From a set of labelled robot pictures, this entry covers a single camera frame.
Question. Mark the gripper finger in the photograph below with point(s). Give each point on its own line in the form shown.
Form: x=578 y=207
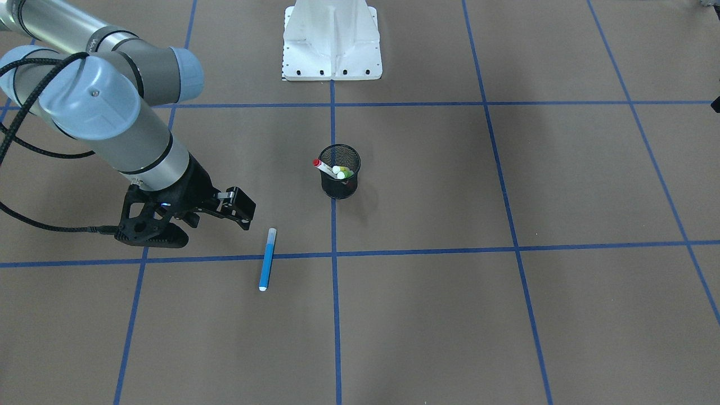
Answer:
x=233 y=215
x=234 y=198

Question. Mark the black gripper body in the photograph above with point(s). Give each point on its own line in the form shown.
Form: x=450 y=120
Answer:
x=194 y=187

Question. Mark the blue marker pen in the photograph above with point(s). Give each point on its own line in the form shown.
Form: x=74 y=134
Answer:
x=266 y=270

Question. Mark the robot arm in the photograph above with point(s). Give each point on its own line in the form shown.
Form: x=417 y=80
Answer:
x=92 y=91

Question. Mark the red marker pen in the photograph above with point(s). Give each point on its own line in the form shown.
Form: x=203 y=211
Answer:
x=324 y=168

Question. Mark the green marker pen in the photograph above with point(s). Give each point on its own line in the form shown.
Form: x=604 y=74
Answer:
x=343 y=168

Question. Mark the black mesh pen cup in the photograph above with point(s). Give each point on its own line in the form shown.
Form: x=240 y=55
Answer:
x=339 y=165

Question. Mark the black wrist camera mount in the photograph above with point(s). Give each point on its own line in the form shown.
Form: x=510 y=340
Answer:
x=142 y=225

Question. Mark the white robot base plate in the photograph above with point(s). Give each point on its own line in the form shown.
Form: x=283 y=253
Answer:
x=331 y=40

